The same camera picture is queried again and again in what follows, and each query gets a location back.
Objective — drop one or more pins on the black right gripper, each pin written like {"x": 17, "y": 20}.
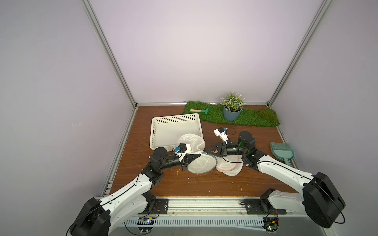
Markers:
{"x": 221, "y": 148}

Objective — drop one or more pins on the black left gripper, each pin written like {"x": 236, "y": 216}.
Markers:
{"x": 188, "y": 157}

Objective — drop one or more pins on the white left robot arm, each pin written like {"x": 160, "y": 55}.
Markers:
{"x": 124, "y": 191}

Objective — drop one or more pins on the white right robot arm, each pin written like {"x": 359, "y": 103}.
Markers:
{"x": 316, "y": 196}

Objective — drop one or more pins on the white perforated plastic basket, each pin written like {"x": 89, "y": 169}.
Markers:
{"x": 165, "y": 131}

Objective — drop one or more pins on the green artificial grass mat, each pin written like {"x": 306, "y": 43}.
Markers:
{"x": 265, "y": 117}

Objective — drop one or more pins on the artificial plant in teal pot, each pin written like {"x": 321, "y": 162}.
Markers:
{"x": 232, "y": 105}

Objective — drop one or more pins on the teal plastic dustpan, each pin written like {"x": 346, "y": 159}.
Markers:
{"x": 283, "y": 152}

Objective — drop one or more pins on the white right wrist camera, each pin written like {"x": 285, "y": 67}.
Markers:
{"x": 222, "y": 134}

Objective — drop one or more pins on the green rake with wooden handle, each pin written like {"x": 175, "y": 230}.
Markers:
{"x": 200, "y": 111}

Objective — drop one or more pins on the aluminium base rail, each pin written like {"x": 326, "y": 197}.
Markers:
{"x": 189, "y": 217}

